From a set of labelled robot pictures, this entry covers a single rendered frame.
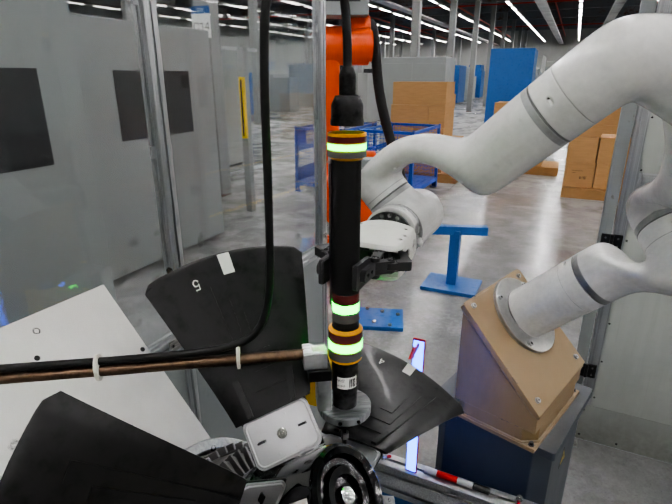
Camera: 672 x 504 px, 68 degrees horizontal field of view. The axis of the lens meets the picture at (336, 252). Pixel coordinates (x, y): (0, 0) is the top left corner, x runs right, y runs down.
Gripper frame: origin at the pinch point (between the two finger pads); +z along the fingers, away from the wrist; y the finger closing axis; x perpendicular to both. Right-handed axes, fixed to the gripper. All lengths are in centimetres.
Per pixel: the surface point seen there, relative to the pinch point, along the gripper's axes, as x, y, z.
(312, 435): -21.3, 1.9, 5.1
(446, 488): -61, -8, -34
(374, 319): -142, 92, -250
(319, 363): -11.7, 1.9, 3.1
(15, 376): -10.8, 31.5, 22.6
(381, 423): -27.3, -2.6, -8.2
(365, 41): 51, 155, -369
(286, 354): -10.7, 5.7, 4.6
